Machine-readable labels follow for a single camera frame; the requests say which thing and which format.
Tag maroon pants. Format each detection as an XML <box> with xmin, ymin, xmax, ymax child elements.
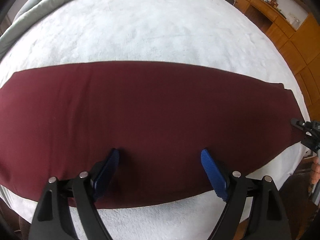
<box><xmin>1</xmin><ymin>61</ymin><xmax>304</xmax><ymax>209</ymax></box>

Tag person's right hand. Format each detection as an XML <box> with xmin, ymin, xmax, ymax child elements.
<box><xmin>309</xmin><ymin>157</ymin><xmax>320</xmax><ymax>193</ymax></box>

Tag orange wooden desk cabinet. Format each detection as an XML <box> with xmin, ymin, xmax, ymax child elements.
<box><xmin>235</xmin><ymin>0</ymin><xmax>320</xmax><ymax>119</ymax></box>

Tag grey-green quilt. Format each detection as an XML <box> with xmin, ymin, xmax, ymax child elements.
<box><xmin>1</xmin><ymin>0</ymin><xmax>72</xmax><ymax>58</ymax></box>

